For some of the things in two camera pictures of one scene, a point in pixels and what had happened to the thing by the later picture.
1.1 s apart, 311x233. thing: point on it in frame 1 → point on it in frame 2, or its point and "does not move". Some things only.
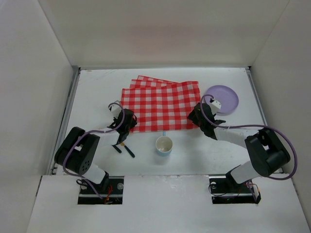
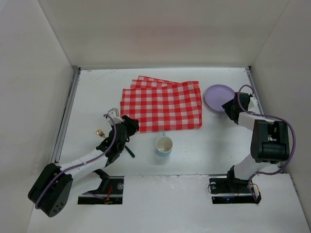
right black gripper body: (197, 116) → (230, 108)
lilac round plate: (227, 96) does not move
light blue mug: (164, 145) does not move
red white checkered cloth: (159, 104) does not move
